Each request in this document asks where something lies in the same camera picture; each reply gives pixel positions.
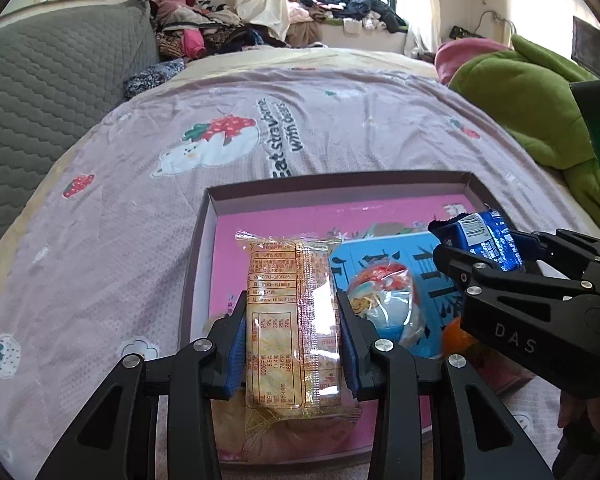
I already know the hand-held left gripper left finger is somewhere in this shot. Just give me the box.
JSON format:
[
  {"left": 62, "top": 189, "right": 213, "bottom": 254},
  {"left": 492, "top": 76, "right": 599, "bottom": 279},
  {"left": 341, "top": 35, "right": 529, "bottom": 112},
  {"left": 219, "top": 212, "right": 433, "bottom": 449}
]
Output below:
[{"left": 35, "top": 290, "right": 248, "bottom": 480}]

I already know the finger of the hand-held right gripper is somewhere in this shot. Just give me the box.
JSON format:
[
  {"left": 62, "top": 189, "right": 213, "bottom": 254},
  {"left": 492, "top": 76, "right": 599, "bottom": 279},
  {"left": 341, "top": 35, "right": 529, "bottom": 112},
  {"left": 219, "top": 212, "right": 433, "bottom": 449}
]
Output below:
[
  {"left": 509, "top": 229, "right": 600, "bottom": 282},
  {"left": 432, "top": 243, "right": 597, "bottom": 307}
]

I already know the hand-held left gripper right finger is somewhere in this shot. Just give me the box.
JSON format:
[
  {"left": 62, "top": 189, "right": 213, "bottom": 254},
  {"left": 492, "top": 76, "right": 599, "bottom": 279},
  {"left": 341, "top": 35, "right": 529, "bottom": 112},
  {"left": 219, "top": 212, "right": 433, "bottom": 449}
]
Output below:
[{"left": 336, "top": 290, "right": 556, "bottom": 480}]

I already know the blue snack packet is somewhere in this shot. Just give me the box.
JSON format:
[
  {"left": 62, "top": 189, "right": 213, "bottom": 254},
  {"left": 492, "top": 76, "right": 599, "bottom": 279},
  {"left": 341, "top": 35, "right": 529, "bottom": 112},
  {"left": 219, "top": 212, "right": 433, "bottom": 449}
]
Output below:
[{"left": 427, "top": 208, "right": 523, "bottom": 272}]

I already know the orange cracker packet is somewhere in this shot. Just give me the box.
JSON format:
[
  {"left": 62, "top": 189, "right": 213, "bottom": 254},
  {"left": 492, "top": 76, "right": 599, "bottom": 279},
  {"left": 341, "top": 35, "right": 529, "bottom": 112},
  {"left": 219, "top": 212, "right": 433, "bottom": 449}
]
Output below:
[{"left": 235, "top": 229, "right": 363, "bottom": 456}]

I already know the plastic toy ball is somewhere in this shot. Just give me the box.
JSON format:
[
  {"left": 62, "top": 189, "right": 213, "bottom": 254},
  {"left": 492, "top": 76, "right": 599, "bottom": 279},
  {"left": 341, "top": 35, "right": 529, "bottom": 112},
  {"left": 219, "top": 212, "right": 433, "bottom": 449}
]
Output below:
[{"left": 347, "top": 259, "right": 423, "bottom": 348}]

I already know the tangerine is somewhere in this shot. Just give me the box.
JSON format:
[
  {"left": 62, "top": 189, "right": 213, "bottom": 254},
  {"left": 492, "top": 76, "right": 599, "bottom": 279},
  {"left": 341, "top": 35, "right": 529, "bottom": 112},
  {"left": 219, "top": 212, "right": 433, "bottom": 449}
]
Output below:
[{"left": 441, "top": 317, "right": 481, "bottom": 358}]

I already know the dark shallow cardboard box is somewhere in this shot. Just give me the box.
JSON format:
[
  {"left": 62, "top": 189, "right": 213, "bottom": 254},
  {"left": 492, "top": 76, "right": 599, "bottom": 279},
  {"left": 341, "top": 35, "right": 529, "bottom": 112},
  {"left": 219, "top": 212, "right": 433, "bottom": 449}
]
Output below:
[{"left": 178, "top": 171, "right": 536, "bottom": 466}]

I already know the person's right hand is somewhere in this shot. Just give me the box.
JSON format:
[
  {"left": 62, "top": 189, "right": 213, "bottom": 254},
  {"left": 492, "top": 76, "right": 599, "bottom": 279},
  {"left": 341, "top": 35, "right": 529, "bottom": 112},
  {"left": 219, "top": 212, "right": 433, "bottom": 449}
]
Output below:
[{"left": 557, "top": 392, "right": 600, "bottom": 456}]

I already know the pink book with blue label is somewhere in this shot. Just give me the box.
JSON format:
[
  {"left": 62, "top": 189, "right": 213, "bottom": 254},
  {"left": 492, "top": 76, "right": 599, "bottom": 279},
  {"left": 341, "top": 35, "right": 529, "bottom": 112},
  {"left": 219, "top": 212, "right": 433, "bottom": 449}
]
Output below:
[{"left": 212, "top": 200, "right": 481, "bottom": 461}]

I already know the green fleece blanket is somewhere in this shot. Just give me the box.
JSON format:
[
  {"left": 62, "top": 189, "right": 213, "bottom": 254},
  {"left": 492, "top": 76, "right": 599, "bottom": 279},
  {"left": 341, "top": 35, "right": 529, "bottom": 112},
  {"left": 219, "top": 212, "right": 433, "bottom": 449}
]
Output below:
[{"left": 447, "top": 35, "right": 600, "bottom": 228}]

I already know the pink fleece cloth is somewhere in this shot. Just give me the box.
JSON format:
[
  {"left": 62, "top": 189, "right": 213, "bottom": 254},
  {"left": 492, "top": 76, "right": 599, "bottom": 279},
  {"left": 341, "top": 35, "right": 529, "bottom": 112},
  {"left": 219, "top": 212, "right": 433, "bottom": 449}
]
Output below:
[{"left": 434, "top": 39, "right": 513, "bottom": 86}]

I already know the cream window curtain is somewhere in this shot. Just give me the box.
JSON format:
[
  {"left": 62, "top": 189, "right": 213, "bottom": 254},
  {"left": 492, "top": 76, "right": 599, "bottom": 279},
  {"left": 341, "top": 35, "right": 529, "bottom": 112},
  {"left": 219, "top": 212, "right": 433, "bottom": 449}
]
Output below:
[{"left": 405, "top": 0, "right": 443, "bottom": 58}]

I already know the beige bed sheet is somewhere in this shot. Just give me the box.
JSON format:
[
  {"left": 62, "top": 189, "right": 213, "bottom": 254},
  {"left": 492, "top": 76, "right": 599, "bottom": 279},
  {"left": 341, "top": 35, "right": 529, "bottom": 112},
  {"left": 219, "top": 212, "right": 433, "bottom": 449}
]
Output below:
[{"left": 0, "top": 45, "right": 600, "bottom": 286}]

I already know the dark floral cloth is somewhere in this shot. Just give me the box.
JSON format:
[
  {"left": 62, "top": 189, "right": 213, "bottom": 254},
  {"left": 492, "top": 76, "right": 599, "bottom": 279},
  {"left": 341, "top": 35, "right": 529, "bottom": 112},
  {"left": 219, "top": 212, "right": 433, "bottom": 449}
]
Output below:
[{"left": 124, "top": 58, "right": 186, "bottom": 100}]

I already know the pile of dark clothes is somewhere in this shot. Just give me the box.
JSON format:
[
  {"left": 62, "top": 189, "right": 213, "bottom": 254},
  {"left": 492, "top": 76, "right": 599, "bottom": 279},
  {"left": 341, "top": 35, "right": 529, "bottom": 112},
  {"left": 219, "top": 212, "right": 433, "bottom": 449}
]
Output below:
[{"left": 287, "top": 0, "right": 408, "bottom": 36}]

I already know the grey quilted headboard cover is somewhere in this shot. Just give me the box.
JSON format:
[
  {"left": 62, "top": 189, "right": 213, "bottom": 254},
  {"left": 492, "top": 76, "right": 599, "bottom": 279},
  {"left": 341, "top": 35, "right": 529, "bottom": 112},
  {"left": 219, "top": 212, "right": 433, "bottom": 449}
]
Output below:
[{"left": 0, "top": 2, "right": 160, "bottom": 276}]

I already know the pile of mixed clothes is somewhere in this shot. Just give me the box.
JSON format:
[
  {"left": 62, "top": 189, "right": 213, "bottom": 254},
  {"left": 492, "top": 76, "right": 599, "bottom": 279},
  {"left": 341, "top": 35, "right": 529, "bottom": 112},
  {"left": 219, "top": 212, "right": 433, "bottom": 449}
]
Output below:
[{"left": 150, "top": 0, "right": 291, "bottom": 61}]

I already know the black wall television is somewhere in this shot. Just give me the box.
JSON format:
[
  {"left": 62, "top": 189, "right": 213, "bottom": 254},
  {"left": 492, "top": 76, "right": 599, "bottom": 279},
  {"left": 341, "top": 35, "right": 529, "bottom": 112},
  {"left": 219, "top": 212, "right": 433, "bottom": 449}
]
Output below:
[{"left": 571, "top": 16, "right": 600, "bottom": 66}]

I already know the white cable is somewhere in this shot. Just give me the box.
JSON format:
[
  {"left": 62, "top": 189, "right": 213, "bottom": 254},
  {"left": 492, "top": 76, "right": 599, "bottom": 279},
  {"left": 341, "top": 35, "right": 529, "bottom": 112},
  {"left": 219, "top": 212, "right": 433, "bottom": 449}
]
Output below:
[{"left": 477, "top": 10, "right": 513, "bottom": 46}]

